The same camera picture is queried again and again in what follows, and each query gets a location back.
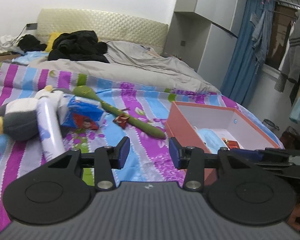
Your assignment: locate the blue tissue pack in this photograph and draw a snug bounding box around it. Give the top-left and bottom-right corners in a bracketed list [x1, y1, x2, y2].
[58, 94, 107, 130]

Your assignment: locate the red foil snack packet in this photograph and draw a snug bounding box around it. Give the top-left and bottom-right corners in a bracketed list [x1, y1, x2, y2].
[113, 114, 129, 129]

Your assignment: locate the wall power socket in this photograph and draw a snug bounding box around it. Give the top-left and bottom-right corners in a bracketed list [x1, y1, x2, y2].
[26, 23, 38, 30]

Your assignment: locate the yellow pillow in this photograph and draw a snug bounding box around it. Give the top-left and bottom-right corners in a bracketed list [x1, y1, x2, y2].
[45, 32, 62, 53]

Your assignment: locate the cream quilted headboard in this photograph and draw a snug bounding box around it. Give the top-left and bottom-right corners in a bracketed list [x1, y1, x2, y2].
[36, 9, 169, 54]

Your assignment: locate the glass jar with lid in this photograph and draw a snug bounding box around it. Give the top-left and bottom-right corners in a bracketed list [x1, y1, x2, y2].
[262, 119, 280, 133]

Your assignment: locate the green plush stick toy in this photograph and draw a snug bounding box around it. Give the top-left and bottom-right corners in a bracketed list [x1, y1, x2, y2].
[72, 85, 166, 139]

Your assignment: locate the blue surgical mask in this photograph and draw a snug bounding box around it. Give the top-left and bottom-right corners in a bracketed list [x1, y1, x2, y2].
[196, 128, 228, 154]

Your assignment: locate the black clothes pile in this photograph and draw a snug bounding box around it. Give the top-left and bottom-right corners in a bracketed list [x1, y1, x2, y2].
[47, 30, 109, 63]

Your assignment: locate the white clothes heap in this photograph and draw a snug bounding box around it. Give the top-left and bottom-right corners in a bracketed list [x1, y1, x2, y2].
[0, 35, 22, 54]

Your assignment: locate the person right hand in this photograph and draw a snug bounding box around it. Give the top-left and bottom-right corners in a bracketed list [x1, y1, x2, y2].
[288, 203, 300, 231]

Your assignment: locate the grey wardrobe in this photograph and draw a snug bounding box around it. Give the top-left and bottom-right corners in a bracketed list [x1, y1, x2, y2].
[164, 0, 247, 88]

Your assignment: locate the cardboard box bedside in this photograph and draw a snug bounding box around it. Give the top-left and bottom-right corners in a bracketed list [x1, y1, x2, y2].
[0, 53, 21, 63]

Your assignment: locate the white spray can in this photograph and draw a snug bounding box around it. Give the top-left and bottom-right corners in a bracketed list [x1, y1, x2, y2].
[37, 96, 65, 161]

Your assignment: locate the small black clothes heap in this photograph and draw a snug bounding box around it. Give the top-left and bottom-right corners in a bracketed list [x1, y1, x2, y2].
[18, 34, 47, 53]

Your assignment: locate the hanging denim garment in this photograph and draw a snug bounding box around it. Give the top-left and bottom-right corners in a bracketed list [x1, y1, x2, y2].
[250, 10, 273, 65]

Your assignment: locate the hanging striped grey garment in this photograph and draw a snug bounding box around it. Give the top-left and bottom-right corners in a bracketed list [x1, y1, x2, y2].
[274, 10, 300, 93]

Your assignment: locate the blue curtain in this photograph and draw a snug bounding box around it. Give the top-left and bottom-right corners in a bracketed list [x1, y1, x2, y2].
[221, 0, 275, 107]

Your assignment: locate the grey duvet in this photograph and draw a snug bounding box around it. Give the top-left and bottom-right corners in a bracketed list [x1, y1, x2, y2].
[29, 41, 220, 93]

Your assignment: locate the grey penguin plush toy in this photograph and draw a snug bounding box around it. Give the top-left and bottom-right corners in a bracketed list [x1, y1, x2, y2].
[0, 85, 64, 141]

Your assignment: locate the pink cardboard box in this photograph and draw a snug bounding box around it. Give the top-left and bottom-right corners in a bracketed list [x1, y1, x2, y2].
[164, 101, 281, 186]

